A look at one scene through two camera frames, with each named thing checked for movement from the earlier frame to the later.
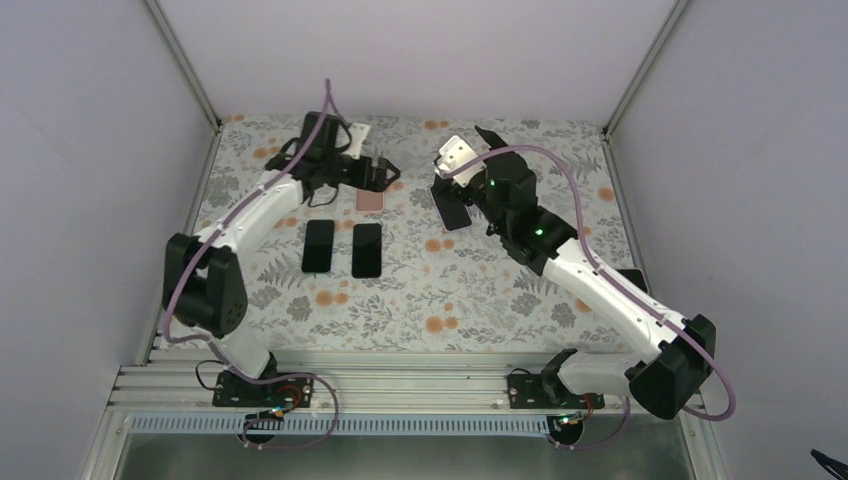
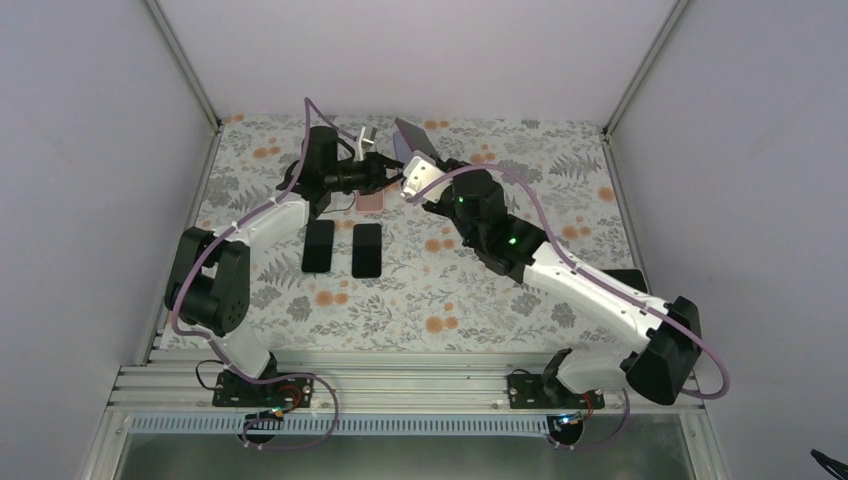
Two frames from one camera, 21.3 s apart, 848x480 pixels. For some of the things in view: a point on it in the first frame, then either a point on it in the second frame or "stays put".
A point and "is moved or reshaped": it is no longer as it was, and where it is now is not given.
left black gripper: [377, 184] stays put
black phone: [318, 246] stays put
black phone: [450, 205] is moved or reshaped
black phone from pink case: [367, 250] stays put
